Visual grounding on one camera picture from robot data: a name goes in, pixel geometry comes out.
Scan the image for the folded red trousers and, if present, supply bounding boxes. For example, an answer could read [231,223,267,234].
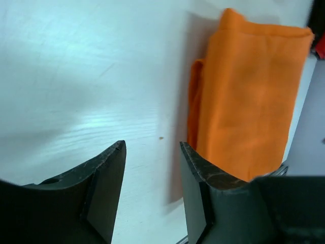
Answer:
[314,33,325,60]

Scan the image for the orange trousers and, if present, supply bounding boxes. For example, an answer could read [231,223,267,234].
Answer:
[187,8,314,181]

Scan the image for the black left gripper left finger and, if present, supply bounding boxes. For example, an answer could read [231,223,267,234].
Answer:
[1,140,126,243]

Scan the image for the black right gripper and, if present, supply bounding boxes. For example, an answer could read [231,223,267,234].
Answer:
[307,0,324,33]

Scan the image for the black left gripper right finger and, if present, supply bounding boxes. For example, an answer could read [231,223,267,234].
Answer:
[180,142,324,243]

